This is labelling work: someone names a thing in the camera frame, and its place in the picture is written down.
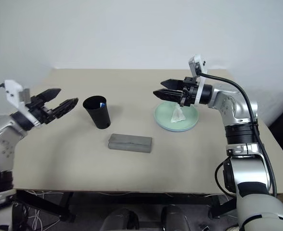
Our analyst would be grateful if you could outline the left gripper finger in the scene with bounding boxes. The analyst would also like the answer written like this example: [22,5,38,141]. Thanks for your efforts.
[51,97,79,119]
[36,88,62,103]

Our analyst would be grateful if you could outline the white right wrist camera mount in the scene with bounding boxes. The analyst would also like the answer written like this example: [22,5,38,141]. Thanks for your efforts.
[188,54,208,105]

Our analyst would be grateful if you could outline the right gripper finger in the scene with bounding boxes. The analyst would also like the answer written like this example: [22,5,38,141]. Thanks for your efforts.
[160,78,185,90]
[153,89,182,104]

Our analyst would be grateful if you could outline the pale green plate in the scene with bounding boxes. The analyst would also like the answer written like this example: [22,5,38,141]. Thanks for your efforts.
[154,101,200,131]

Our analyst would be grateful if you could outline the dark rounded shape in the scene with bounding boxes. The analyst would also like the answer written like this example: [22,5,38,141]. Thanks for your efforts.
[160,204,192,231]
[100,207,140,231]

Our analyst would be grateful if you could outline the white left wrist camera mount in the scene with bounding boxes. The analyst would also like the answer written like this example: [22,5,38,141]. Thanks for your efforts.
[3,79,40,127]

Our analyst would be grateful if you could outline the grey glasses case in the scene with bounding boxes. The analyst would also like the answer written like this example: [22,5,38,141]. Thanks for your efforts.
[107,133,154,154]

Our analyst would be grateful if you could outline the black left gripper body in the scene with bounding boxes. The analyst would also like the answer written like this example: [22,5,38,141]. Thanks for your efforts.
[26,95,57,125]

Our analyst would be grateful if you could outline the pale blue plate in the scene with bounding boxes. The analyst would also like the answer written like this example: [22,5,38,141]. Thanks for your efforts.
[155,118,198,133]

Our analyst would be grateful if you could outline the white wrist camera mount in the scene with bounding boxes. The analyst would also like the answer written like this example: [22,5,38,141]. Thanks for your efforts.
[188,54,208,105]
[3,79,40,127]

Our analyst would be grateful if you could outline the white tissue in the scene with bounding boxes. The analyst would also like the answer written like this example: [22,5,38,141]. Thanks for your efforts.
[169,103,187,124]

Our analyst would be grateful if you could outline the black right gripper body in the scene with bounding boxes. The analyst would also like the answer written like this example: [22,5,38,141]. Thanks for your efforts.
[179,76,201,107]

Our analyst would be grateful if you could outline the white wire bundle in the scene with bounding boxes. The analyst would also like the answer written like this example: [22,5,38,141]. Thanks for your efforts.
[23,189,60,231]

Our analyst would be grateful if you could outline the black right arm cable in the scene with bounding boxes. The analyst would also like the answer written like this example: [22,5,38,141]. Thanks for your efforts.
[195,69,278,199]

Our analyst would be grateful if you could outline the black plastic cup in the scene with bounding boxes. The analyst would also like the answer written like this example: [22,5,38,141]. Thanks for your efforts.
[82,95,112,130]

